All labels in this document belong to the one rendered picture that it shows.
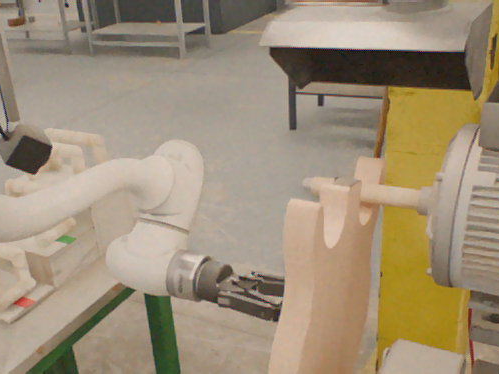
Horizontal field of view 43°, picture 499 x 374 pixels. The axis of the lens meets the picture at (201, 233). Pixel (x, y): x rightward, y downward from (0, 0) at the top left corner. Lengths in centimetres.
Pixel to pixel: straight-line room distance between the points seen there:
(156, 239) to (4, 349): 42
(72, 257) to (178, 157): 48
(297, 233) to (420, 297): 141
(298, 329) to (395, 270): 132
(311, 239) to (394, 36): 32
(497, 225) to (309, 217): 26
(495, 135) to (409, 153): 109
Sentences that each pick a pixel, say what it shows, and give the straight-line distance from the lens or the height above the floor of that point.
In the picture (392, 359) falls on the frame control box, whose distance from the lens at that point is 93.
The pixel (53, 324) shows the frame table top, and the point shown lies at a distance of 140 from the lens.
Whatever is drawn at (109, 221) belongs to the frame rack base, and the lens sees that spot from 161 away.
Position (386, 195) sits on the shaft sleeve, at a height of 126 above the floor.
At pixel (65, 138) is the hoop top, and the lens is 167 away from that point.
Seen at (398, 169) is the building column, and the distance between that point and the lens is 203.
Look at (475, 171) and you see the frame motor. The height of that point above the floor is 134.
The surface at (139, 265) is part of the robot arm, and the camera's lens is 115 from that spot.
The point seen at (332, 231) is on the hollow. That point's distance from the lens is 95.
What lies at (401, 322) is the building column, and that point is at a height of 36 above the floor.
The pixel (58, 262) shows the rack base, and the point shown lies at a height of 99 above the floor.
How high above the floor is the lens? 171
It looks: 28 degrees down
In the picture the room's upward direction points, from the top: 6 degrees counter-clockwise
